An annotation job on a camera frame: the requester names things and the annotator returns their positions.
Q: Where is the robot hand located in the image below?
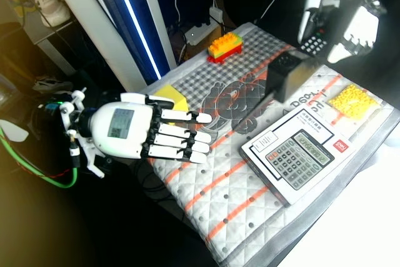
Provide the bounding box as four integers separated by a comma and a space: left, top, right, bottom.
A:
296, 0, 381, 64
88, 93, 214, 165

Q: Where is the black cube box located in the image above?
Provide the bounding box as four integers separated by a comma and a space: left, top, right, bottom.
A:
232, 50, 321, 133

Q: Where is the calculator box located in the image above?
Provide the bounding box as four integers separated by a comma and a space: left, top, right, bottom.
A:
239, 106, 357, 207

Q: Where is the yellow sponge block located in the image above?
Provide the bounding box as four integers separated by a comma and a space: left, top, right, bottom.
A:
151, 84, 190, 126

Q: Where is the bag of yellow beads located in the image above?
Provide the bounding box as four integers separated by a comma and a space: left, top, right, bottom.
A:
327, 84, 384, 116

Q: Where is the pair of pale shoes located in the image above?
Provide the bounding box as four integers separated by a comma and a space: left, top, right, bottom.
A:
32, 74, 74, 94

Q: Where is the grey shelf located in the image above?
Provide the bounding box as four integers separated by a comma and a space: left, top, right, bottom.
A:
23, 10, 82, 76

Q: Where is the white power strip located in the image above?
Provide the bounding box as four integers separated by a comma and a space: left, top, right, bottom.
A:
184, 21, 219, 46

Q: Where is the grey quilt with bear print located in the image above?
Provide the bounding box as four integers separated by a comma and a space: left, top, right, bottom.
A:
140, 22, 396, 263

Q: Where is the toy block build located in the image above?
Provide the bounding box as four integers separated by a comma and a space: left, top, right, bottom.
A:
207, 31, 244, 64

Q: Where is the white plug adapter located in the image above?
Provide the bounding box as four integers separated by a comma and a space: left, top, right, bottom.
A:
208, 0, 224, 23

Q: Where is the green cable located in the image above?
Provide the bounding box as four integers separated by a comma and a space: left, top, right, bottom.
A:
0, 128, 78, 189

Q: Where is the white frame post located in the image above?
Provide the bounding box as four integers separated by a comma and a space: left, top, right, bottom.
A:
43, 0, 178, 93

